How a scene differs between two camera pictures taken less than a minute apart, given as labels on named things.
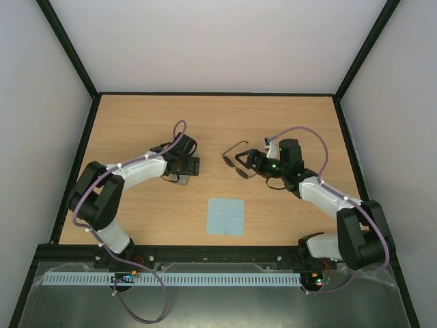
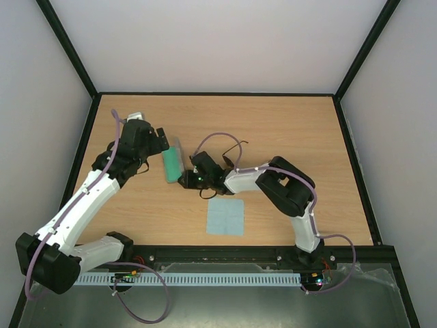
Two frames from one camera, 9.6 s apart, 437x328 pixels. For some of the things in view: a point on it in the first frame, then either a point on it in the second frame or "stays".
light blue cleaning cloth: x=225 y=216 stays
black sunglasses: x=240 y=172 stays
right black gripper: x=257 y=160 → x=190 y=176
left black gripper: x=193 y=167 → x=156 y=147
